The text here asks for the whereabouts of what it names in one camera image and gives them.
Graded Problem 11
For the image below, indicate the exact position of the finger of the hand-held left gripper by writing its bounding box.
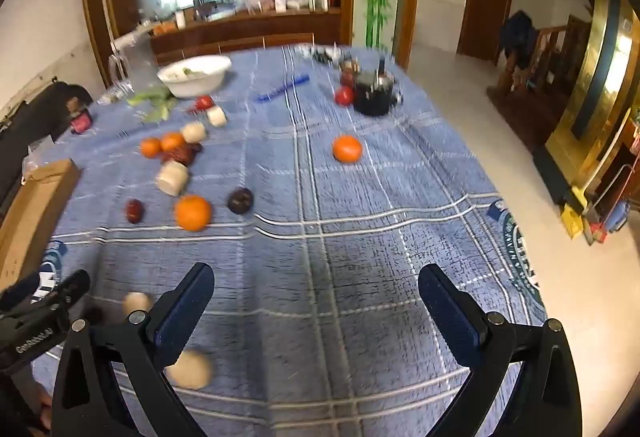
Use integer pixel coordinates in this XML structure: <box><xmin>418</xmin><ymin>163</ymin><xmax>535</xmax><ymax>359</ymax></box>
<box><xmin>0</xmin><ymin>273</ymin><xmax>42</xmax><ymax>310</ymax></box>
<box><xmin>47</xmin><ymin>269</ymin><xmax>92</xmax><ymax>318</ymax></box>

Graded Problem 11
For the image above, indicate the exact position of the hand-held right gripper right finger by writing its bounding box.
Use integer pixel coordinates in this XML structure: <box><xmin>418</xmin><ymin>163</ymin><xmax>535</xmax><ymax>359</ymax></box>
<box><xmin>417</xmin><ymin>263</ymin><xmax>583</xmax><ymax>437</ymax></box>

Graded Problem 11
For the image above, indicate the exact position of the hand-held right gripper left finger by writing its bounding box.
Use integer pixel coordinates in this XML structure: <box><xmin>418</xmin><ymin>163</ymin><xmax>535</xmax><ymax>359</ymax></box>
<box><xmin>51</xmin><ymin>262</ymin><xmax>216</xmax><ymax>437</ymax></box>

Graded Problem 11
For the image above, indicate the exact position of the cardboard box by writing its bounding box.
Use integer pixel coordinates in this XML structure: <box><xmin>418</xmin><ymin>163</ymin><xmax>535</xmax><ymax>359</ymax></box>
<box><xmin>0</xmin><ymin>158</ymin><xmax>82</xmax><ymax>290</ymax></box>

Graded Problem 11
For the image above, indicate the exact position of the dark purple plum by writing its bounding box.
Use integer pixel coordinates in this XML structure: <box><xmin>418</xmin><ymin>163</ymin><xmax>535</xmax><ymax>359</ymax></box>
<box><xmin>227</xmin><ymin>187</ymin><xmax>255</xmax><ymax>215</ymax></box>

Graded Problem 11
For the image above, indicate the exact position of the large beige yam piece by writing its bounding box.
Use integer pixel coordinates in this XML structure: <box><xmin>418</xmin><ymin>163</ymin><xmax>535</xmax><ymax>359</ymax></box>
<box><xmin>155</xmin><ymin>160</ymin><xmax>190</xmax><ymax>197</ymax></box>

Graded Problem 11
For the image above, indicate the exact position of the person's left hand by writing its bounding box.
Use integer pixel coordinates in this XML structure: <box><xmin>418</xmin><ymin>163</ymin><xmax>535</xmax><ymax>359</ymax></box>
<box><xmin>30</xmin><ymin>387</ymin><xmax>53</xmax><ymax>437</ymax></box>

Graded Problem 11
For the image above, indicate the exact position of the blue plaid tablecloth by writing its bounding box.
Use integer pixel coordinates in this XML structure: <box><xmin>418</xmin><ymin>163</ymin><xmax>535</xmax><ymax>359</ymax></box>
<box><xmin>30</xmin><ymin>44</ymin><xmax>551</xmax><ymax>437</ymax></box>

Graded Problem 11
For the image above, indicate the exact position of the yellow dustpan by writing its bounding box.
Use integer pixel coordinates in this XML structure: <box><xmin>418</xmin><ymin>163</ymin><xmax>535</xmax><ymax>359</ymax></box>
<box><xmin>562</xmin><ymin>202</ymin><xmax>587</xmax><ymax>240</ymax></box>

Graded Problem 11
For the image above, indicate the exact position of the corked bottle with red label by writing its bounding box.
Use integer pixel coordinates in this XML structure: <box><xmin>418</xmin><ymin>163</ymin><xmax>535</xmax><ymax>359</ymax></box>
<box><xmin>67</xmin><ymin>97</ymin><xmax>93</xmax><ymax>135</ymax></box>

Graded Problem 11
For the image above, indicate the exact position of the black leather sofa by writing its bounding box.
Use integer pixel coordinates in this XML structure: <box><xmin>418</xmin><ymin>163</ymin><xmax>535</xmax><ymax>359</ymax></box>
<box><xmin>0</xmin><ymin>80</ymin><xmax>96</xmax><ymax>218</ymax></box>

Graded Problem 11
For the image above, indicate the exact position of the bok choy leaf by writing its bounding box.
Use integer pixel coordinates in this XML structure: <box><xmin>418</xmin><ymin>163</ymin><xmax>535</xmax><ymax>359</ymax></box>
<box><xmin>142</xmin><ymin>100</ymin><xmax>179</xmax><ymax>124</ymax></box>

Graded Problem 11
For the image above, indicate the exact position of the bok choy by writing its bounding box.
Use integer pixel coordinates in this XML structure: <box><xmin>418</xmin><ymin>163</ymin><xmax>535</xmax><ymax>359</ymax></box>
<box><xmin>127</xmin><ymin>87</ymin><xmax>172</xmax><ymax>107</ymax></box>

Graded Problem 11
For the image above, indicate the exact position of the white bowl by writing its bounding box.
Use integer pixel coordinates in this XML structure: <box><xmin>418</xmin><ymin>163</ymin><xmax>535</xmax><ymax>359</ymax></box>
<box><xmin>156</xmin><ymin>56</ymin><xmax>233</xmax><ymax>99</ymax></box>

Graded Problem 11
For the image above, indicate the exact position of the black box device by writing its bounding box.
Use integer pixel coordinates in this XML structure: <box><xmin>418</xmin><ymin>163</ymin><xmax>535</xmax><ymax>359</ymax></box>
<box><xmin>352</xmin><ymin>66</ymin><xmax>402</xmax><ymax>117</ymax></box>

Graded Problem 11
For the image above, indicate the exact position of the clear plastic pitcher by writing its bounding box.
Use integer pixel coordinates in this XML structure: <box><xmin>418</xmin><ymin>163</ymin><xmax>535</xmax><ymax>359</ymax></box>
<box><xmin>107</xmin><ymin>24</ymin><xmax>158</xmax><ymax>90</ymax></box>

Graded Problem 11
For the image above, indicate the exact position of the blue pen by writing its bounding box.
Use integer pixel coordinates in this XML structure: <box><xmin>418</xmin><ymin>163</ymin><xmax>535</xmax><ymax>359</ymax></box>
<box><xmin>256</xmin><ymin>74</ymin><xmax>311</xmax><ymax>103</ymax></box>

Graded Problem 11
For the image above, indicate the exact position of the wooden sideboard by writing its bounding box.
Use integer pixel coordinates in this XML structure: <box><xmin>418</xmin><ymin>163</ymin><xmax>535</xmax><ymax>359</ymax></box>
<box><xmin>150</xmin><ymin>10</ymin><xmax>346</xmax><ymax>66</ymax></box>

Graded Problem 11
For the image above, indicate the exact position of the dark jacket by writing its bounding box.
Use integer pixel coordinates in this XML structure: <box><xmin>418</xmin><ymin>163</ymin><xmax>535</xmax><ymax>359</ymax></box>
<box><xmin>497</xmin><ymin>10</ymin><xmax>538</xmax><ymax>70</ymax></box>

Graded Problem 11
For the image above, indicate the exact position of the black key fob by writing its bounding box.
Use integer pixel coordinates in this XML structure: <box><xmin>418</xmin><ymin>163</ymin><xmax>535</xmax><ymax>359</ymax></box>
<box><xmin>300</xmin><ymin>44</ymin><xmax>351</xmax><ymax>67</ymax></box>

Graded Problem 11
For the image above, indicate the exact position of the wooden stair railing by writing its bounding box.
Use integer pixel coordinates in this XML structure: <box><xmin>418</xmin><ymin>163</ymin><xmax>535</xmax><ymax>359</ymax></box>
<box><xmin>487</xmin><ymin>14</ymin><xmax>593</xmax><ymax>94</ymax></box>

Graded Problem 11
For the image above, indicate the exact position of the brown wooden door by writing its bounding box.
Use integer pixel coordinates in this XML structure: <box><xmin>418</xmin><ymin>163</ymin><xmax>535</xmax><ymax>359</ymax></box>
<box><xmin>457</xmin><ymin>0</ymin><xmax>516</xmax><ymax>63</ymax></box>

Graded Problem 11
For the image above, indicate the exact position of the broom with pale handle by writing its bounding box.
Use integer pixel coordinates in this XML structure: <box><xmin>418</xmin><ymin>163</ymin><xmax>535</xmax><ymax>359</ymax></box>
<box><xmin>570</xmin><ymin>107</ymin><xmax>633</xmax><ymax>238</ymax></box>

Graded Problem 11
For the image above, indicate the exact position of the gold metal door frame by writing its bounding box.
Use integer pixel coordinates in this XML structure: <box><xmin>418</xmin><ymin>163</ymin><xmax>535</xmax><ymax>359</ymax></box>
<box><xmin>545</xmin><ymin>0</ymin><xmax>640</xmax><ymax>198</ymax></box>

